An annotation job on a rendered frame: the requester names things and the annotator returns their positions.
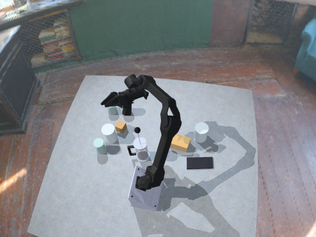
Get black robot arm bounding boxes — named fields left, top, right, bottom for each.
left=124, top=74, right=182, bottom=191

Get tan cardboard box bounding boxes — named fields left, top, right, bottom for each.
left=170, top=134, right=191, bottom=152

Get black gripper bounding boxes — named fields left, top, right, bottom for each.
left=101, top=88, right=135, bottom=108

